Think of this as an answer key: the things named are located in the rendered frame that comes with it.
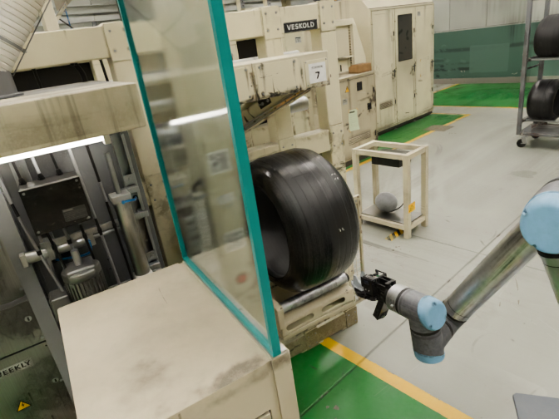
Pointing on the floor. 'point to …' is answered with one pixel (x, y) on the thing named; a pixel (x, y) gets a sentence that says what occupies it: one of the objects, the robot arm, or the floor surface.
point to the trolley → (543, 110)
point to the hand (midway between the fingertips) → (354, 283)
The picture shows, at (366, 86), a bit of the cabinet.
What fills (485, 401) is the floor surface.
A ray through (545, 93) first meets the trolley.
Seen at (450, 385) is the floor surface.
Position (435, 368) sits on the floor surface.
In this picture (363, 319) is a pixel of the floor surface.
